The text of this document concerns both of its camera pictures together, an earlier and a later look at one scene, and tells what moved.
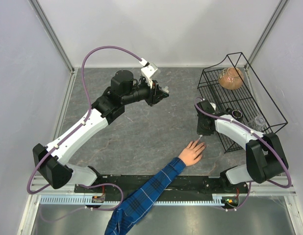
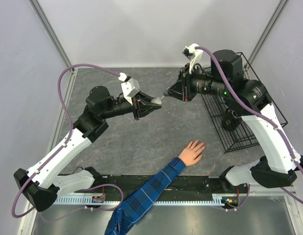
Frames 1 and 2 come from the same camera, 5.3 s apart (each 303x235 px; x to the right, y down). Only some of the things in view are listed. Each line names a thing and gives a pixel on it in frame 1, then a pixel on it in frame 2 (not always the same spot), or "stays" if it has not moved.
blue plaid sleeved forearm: x=137 y=205 stays
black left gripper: x=156 y=94 to x=142 y=104
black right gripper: x=201 y=131 to x=180 y=90
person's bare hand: x=192 y=154 stays
